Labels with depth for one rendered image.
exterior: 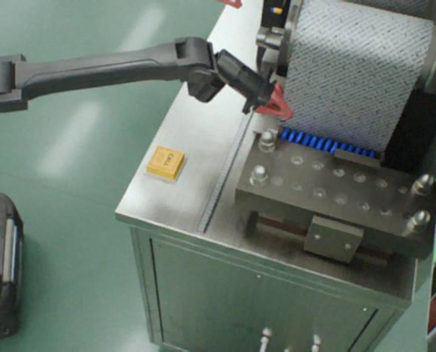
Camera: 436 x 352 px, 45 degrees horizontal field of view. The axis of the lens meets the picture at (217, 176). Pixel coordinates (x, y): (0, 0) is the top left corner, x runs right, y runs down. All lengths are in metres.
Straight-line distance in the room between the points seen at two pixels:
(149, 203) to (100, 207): 1.11
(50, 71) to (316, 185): 0.57
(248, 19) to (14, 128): 1.40
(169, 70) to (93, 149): 1.49
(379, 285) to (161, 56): 0.64
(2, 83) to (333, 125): 0.67
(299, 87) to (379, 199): 0.28
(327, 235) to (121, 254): 1.24
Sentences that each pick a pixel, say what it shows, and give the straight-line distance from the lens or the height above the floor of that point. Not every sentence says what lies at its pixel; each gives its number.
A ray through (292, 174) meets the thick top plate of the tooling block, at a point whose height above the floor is 1.03.
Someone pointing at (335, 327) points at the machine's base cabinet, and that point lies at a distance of 1.36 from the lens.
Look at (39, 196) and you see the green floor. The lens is 2.40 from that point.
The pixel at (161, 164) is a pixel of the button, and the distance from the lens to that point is 1.24.
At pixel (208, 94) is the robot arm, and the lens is 1.15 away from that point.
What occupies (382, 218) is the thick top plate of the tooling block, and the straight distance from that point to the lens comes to 1.10.
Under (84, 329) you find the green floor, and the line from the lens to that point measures 2.07.
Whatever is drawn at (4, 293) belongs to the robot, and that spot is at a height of 0.24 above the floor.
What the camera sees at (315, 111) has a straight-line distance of 1.14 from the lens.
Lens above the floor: 1.90
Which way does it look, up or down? 53 degrees down
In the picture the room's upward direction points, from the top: 4 degrees clockwise
